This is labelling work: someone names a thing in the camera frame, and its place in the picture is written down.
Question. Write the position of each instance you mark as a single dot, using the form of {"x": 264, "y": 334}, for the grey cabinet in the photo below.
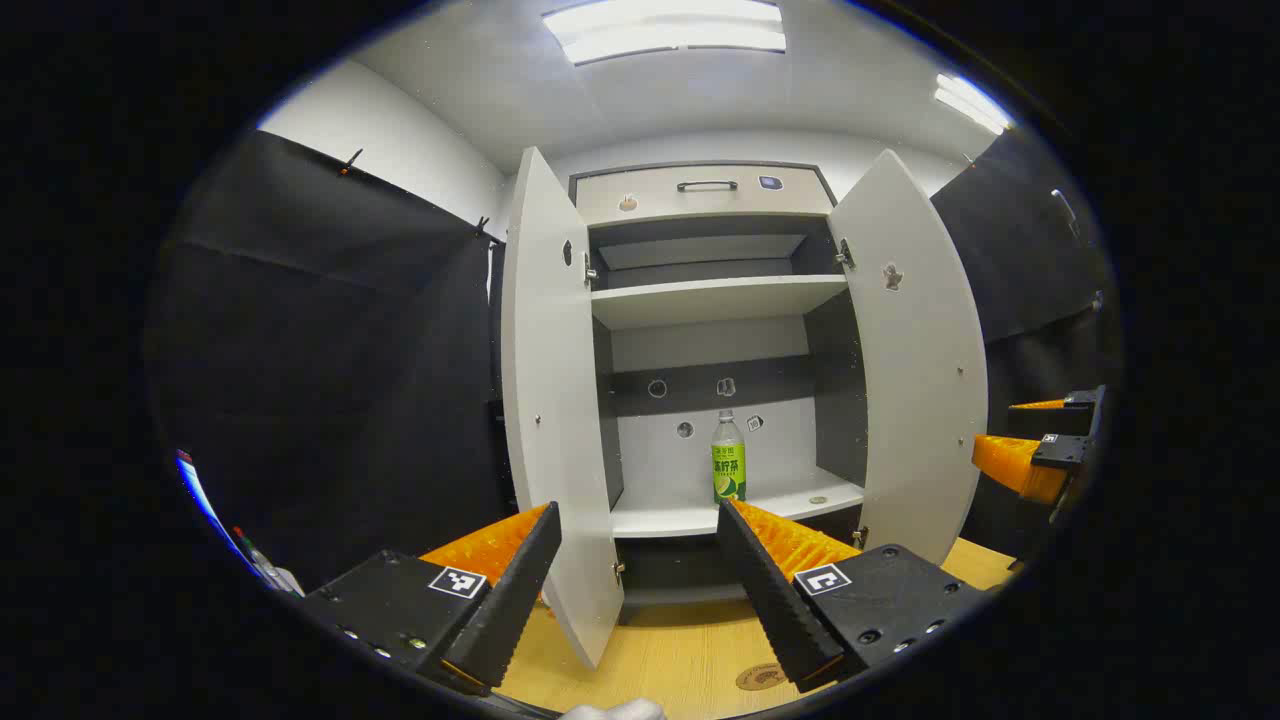
{"x": 710, "y": 300}

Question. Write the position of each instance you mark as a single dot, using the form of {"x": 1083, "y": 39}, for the grey cabinet door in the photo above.
{"x": 550, "y": 400}
{"x": 920, "y": 400}

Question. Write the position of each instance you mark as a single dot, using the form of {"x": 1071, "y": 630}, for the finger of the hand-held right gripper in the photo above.
{"x": 1085, "y": 399}
{"x": 1010, "y": 460}

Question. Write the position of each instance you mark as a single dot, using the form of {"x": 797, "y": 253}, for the green label drink bottle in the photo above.
{"x": 728, "y": 470}

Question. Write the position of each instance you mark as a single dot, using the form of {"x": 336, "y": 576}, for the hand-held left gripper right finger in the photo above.
{"x": 770, "y": 600}

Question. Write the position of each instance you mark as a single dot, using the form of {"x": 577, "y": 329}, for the red and green pen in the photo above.
{"x": 250, "y": 548}

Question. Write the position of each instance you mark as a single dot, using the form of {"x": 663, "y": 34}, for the large ceiling light panel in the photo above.
{"x": 660, "y": 30}

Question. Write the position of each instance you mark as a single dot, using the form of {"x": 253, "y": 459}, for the grey cabinet drawer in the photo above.
{"x": 650, "y": 195}

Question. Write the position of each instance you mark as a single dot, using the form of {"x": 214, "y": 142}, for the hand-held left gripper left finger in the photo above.
{"x": 505, "y": 600}

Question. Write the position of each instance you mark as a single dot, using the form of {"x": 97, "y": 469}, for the small ceiling light panel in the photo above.
{"x": 972, "y": 103}

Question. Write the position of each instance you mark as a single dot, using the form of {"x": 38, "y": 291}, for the black backdrop cloth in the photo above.
{"x": 330, "y": 350}

